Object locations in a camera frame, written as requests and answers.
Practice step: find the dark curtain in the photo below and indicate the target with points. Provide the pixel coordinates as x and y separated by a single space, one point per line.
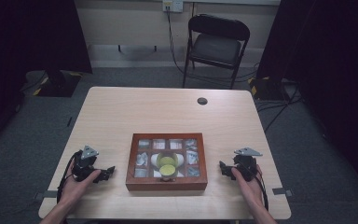
18 62
332 77

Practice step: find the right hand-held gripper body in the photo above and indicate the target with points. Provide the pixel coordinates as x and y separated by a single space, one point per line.
245 165

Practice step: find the person's right hand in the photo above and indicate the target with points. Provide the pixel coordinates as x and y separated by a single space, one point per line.
250 189

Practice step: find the set of grey sachets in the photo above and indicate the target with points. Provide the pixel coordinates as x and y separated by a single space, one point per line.
192 157

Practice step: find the white wall socket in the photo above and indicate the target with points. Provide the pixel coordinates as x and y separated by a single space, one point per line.
172 5

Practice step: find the grey tape strip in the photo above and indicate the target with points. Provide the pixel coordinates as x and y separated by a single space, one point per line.
282 191
45 195

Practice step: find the brown wooden box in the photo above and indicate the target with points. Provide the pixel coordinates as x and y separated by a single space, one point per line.
166 185

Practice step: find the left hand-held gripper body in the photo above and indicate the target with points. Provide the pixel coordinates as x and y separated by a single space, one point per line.
82 165

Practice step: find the person's left hand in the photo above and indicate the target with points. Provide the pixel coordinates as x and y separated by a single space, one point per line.
74 188

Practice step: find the black stand base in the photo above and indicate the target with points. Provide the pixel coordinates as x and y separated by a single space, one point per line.
268 88
57 84

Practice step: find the black folding chair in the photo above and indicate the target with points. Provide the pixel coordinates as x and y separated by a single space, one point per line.
216 46

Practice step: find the brown capsule with yellow-green lid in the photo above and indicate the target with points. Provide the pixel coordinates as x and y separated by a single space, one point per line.
167 170
167 160

